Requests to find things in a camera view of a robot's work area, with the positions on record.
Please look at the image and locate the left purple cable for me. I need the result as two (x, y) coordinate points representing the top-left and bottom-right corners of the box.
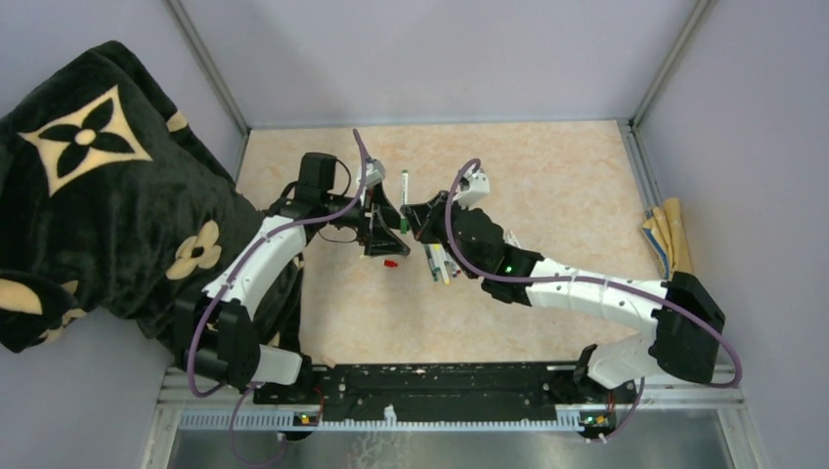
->
(186, 128), (373, 467)

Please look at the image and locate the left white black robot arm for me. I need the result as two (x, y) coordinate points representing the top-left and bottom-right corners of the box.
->
(174, 152), (411, 404)

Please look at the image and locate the black floral plush blanket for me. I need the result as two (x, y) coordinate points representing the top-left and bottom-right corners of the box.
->
(1, 40), (308, 362)

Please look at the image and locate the green cap white marker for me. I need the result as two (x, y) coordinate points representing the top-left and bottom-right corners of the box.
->
(423, 245), (441, 282)

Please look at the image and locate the blue tip acrylic marker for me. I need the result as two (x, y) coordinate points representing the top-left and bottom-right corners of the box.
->
(445, 256), (460, 277)

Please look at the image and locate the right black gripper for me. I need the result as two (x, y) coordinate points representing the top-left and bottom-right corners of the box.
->
(403, 191), (480, 280)

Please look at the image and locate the red cap green-end marker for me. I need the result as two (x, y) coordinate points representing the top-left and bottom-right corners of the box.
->
(400, 169), (410, 235)

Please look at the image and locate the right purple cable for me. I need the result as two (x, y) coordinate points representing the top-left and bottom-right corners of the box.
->
(443, 158), (744, 446)

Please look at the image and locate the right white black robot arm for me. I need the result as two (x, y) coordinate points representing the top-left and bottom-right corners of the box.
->
(401, 192), (725, 403)

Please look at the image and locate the yellow folded cloth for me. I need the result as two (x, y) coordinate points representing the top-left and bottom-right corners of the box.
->
(640, 197), (694, 279)

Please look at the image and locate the yellow cap white marker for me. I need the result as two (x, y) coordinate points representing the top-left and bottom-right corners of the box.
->
(431, 244), (451, 284)

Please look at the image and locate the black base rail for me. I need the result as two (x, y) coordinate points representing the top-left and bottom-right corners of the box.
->
(253, 362), (636, 424)

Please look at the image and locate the purple cable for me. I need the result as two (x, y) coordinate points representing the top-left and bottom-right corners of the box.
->
(443, 158), (744, 446)
(186, 128), (373, 467)

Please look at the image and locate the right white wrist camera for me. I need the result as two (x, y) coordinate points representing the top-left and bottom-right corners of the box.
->
(454, 168), (491, 209)

